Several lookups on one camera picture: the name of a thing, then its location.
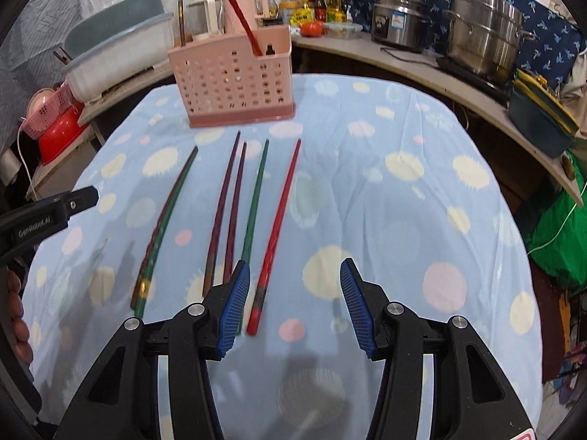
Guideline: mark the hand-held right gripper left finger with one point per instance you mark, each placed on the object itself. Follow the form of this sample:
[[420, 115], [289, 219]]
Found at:
[[234, 311]]

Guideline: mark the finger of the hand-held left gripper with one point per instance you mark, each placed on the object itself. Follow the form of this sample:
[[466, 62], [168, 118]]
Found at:
[[85, 199]]

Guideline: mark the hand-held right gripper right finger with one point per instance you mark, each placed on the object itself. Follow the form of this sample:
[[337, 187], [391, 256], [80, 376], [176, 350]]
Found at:
[[357, 311]]

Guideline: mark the green chopstick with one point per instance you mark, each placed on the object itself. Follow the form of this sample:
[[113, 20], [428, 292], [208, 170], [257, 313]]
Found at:
[[140, 307], [254, 201]]

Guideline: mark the pink perforated utensil holder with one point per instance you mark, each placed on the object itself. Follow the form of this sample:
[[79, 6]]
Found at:
[[229, 82]]

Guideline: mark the brown chopstick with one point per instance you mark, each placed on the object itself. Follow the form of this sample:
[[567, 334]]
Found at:
[[182, 23]]

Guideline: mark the person's left hand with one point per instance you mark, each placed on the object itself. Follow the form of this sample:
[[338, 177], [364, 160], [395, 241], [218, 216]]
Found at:
[[18, 311]]

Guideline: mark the small grey cabinet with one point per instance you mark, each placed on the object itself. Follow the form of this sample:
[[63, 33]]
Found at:
[[59, 174]]

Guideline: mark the red plastic basin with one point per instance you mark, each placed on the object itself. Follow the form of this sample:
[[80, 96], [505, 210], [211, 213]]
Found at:
[[62, 140]]

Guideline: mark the blue printed tablecloth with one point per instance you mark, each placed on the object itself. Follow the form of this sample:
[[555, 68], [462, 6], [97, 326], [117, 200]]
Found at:
[[367, 220]]

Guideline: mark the pink plastic basket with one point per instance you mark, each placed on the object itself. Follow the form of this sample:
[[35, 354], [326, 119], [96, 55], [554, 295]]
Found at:
[[48, 112]]

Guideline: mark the pink round lid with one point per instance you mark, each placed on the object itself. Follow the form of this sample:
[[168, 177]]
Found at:
[[39, 101]]

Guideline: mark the white dish drainer teal lid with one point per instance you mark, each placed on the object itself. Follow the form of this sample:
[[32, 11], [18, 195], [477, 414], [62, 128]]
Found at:
[[119, 64]]

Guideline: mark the white electric kettle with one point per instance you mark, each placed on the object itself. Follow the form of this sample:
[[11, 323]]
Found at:
[[204, 18]]

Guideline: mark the green plastic bag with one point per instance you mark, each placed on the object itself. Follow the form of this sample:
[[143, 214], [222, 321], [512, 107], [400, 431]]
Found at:
[[559, 229]]

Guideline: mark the curved grey counter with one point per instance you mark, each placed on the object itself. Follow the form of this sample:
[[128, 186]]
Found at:
[[412, 68]]

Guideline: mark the pink electric kettle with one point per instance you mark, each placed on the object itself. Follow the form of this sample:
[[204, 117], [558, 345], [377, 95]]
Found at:
[[254, 9]]

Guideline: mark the black induction cooker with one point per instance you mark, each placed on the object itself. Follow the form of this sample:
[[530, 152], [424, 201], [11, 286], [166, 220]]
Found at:
[[477, 80]]

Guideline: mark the stacked teal and yellow bowls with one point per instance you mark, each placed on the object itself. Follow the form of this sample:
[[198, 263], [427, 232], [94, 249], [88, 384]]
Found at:
[[539, 119]]

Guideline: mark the gold tin can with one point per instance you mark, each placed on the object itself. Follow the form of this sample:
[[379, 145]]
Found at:
[[288, 13]]

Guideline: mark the clear food container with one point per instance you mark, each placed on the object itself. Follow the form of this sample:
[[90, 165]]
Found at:
[[344, 31]]

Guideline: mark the yellow seasoning packet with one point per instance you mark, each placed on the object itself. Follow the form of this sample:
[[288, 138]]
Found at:
[[303, 17]]

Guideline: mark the red tomato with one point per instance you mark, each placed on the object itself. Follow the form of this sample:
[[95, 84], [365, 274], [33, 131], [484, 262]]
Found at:
[[316, 29]]

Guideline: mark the steel rice cooker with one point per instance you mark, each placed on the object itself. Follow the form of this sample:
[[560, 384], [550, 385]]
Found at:
[[399, 23]]

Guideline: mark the dark sauce bottle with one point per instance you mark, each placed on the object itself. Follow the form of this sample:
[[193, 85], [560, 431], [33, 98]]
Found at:
[[320, 4]]

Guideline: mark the yellow cooking oil bottle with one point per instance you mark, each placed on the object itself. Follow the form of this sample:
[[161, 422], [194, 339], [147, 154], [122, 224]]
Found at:
[[337, 7]]

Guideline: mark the steel steamer pot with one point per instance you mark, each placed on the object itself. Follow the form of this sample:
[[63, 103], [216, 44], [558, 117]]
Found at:
[[486, 32]]

